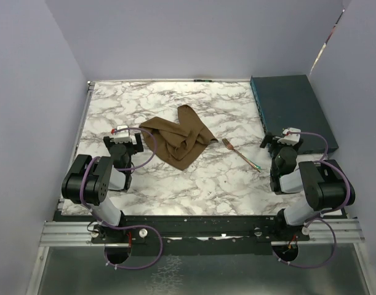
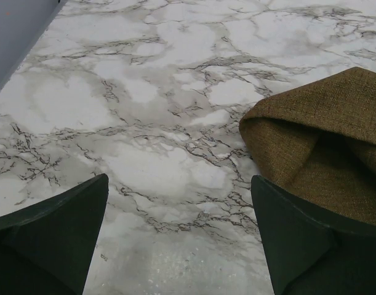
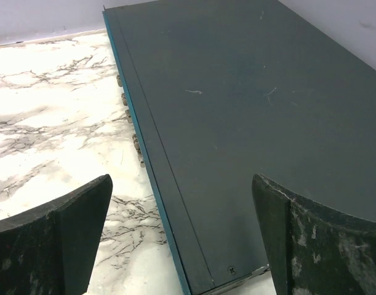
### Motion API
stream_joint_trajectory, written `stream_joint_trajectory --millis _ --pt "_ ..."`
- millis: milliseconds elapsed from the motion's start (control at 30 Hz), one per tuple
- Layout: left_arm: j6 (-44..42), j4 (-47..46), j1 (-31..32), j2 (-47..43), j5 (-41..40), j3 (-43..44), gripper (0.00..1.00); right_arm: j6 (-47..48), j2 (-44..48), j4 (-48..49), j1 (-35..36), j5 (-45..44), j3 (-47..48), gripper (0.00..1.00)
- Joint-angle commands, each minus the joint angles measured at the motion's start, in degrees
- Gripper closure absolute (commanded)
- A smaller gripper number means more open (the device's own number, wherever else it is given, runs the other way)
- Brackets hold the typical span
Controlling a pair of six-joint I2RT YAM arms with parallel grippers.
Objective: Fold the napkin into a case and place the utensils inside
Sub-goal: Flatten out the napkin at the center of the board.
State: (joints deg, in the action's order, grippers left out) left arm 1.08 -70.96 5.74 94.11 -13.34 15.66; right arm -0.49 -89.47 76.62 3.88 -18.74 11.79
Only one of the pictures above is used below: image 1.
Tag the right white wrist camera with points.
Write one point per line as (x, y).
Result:
(291, 136)

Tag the green black marker pen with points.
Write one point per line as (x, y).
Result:
(203, 80)

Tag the brown cloth napkin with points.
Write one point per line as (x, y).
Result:
(178, 144)

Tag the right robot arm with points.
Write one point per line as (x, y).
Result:
(326, 188)

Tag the dark teal flat box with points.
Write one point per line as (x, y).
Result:
(290, 101)

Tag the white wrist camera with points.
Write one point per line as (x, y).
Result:
(291, 136)
(121, 134)

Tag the copper iridescent fork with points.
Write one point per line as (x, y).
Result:
(229, 146)

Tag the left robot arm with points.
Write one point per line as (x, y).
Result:
(88, 180)

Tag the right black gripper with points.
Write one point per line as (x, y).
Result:
(271, 139)

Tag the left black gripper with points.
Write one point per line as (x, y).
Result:
(135, 148)

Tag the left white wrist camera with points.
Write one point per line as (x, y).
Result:
(121, 134)

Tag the aluminium rail frame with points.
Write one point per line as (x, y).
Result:
(76, 234)

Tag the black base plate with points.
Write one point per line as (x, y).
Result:
(191, 235)

